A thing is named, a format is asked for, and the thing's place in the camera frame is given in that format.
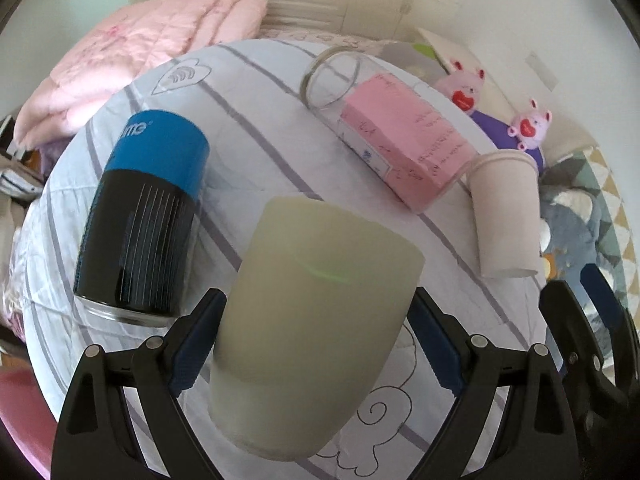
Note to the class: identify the heart patterned bed sheet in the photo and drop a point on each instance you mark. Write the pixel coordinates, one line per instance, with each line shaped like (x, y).
(323, 37)

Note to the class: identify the pale green cup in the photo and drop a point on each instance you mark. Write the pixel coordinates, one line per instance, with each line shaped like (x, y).
(316, 308)

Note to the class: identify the striped white table cover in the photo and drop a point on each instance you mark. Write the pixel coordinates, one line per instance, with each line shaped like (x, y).
(263, 143)

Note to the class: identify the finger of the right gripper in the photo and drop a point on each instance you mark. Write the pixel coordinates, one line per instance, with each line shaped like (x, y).
(615, 317)
(584, 381)

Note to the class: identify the blue and black can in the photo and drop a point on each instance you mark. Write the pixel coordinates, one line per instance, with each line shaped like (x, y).
(132, 257)

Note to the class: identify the folded pink quilt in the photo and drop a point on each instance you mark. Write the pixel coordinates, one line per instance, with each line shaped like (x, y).
(121, 48)

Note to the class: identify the grey pillow with green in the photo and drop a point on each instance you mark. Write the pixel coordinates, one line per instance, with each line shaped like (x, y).
(417, 59)

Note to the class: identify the beige cloth pile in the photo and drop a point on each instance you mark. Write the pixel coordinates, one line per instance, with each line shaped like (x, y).
(21, 183)

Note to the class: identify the pink plush bunny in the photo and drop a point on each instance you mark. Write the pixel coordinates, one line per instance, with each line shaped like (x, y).
(530, 128)
(462, 87)

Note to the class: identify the blue grey patterned blanket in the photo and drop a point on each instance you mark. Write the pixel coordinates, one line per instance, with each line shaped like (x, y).
(584, 211)

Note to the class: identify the glass with pink paper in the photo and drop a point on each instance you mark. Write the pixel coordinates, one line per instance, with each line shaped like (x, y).
(412, 147)

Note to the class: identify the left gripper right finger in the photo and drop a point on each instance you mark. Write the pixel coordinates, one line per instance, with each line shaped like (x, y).
(536, 438)

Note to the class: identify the purple cushion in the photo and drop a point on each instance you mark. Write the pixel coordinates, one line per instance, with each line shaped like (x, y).
(497, 132)

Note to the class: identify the white wall switch plate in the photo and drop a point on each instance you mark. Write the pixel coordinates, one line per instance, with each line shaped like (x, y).
(542, 70)

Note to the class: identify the white bed headboard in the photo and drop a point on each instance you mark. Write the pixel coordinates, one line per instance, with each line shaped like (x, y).
(492, 100)

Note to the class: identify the right pink plush bunny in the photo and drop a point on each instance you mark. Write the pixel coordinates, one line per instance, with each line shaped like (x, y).
(530, 128)

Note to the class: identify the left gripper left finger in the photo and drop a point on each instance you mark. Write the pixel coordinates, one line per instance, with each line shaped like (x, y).
(95, 438)

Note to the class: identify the left pink plush bunny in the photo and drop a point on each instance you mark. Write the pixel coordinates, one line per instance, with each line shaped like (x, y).
(462, 87)

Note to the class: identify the white paper cup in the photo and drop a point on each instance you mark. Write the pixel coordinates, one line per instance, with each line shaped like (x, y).
(504, 191)

